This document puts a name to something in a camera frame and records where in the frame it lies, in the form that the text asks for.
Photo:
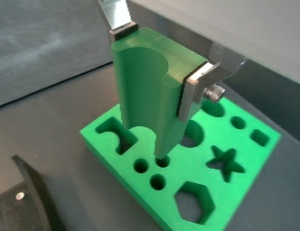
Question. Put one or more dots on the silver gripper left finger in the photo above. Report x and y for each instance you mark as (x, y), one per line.
(118, 18)

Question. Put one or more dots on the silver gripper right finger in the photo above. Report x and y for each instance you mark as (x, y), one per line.
(201, 84)

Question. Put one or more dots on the green arch object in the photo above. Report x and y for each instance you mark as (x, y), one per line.
(151, 65)

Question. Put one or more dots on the green shape sorter board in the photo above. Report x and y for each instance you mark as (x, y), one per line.
(193, 189)

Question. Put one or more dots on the black curved fixture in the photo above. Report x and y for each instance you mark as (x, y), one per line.
(23, 205)

